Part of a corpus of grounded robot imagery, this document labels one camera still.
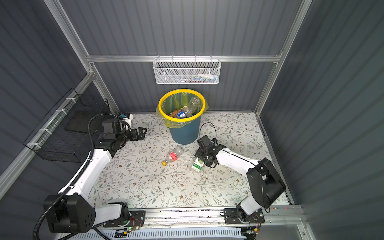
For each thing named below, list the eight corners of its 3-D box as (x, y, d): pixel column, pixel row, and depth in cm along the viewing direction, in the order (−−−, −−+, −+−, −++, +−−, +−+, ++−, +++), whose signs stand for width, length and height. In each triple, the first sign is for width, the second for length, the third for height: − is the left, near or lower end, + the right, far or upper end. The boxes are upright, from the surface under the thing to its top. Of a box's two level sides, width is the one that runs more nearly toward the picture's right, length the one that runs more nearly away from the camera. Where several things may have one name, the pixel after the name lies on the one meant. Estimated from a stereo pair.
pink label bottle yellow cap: (162, 165, 94) (160, 161, 90) (177, 148, 102) (176, 143, 98) (168, 169, 92) (167, 165, 88) (183, 152, 100) (183, 147, 96)
